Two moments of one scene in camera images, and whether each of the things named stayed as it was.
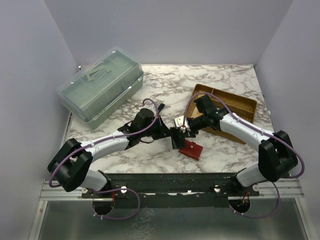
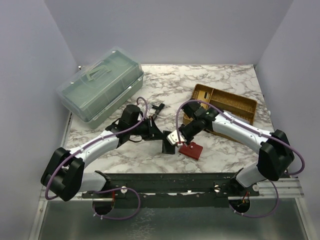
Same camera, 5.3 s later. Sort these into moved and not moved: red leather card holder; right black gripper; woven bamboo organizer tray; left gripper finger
Moved: left gripper finger
Not moved: red leather card holder; right black gripper; woven bamboo organizer tray
